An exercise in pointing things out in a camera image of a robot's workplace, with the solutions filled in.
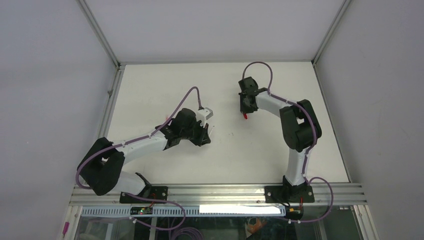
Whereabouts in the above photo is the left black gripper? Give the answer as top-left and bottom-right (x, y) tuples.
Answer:
(180, 119), (210, 147)

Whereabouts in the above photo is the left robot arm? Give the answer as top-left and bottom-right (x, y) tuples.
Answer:
(76, 107), (213, 203)

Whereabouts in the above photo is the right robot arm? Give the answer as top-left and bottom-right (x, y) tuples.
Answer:
(238, 77), (322, 203)

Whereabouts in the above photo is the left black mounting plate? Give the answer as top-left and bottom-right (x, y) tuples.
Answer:
(119, 185), (169, 204)

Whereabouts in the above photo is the black mounting plate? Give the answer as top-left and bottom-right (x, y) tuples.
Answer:
(264, 185), (315, 204)
(119, 185), (169, 204)

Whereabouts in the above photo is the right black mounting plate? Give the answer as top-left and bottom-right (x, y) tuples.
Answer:
(264, 185), (315, 204)

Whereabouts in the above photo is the orange object under table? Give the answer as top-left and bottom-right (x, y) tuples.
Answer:
(246, 217), (267, 235)

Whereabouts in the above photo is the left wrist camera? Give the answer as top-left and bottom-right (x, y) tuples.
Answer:
(195, 107), (214, 128)

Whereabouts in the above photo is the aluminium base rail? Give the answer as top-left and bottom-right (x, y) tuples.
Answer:
(69, 182), (368, 207)

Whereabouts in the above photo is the white slotted cable duct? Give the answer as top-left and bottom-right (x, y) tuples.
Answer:
(81, 204), (286, 218)

